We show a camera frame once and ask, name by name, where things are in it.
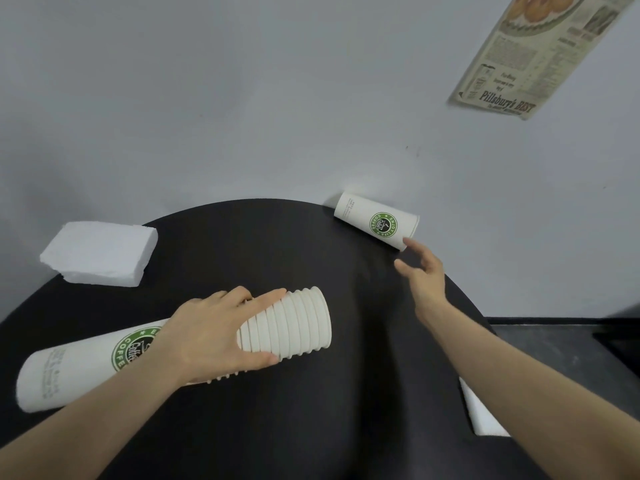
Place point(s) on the white green-logo paper cup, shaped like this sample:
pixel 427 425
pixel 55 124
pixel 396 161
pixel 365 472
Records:
pixel 370 219

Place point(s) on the flat white foam piece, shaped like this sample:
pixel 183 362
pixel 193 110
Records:
pixel 482 419

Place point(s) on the person's right hand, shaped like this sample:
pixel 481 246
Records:
pixel 431 282

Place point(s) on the white foam block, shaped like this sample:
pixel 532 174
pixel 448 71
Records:
pixel 97 252

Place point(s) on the person's right forearm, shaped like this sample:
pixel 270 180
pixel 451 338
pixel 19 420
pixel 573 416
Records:
pixel 525 389

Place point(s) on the person's right thumb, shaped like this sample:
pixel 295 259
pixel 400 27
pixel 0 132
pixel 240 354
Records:
pixel 405 269

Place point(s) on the person's left thumb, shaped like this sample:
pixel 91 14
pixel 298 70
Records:
pixel 257 359

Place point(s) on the person's left forearm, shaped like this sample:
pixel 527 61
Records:
pixel 85 419

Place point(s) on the newspaper sheet poster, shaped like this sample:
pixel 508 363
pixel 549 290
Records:
pixel 530 59

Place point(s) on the person's left hand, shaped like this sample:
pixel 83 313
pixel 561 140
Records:
pixel 205 334

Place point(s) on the person's left middle finger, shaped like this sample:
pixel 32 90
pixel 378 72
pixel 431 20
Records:
pixel 239 293

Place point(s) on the stack of white paper cups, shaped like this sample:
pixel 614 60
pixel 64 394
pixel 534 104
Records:
pixel 295 322

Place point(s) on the dark grey side table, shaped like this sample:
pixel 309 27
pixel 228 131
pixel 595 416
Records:
pixel 550 354

